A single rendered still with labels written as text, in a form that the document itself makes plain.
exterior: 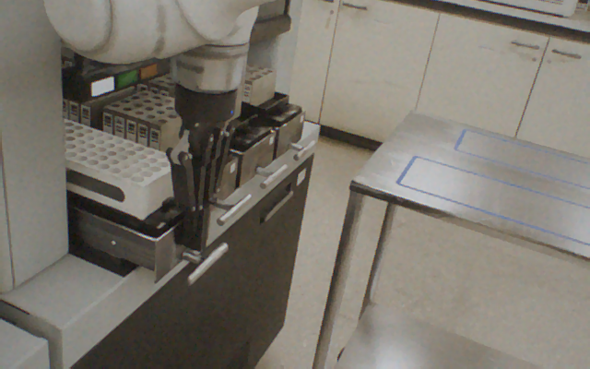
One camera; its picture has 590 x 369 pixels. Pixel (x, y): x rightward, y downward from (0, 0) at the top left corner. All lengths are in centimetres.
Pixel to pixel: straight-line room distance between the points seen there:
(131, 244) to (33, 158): 16
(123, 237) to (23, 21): 29
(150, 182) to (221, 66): 19
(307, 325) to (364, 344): 47
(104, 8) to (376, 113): 270
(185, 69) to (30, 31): 17
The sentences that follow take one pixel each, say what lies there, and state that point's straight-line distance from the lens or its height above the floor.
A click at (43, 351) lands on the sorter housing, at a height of 72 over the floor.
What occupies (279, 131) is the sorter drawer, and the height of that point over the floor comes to 80.
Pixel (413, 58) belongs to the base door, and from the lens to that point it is 297.
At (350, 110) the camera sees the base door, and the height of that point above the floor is 21.
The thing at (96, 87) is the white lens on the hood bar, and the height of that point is 98.
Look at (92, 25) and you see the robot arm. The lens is 46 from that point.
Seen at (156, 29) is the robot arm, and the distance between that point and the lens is 47.
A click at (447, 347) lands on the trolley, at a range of 151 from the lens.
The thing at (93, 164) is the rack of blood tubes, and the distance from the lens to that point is 81.
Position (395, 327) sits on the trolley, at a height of 28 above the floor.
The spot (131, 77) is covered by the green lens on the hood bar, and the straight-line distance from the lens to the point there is 77.
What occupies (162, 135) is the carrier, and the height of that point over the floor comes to 86.
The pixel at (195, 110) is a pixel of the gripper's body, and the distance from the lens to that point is 67.
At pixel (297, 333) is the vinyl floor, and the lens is 184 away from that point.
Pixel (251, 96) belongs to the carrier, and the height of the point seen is 85.
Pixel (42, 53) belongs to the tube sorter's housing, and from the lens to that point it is 69.
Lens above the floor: 122
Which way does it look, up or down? 26 degrees down
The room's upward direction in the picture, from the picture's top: 9 degrees clockwise
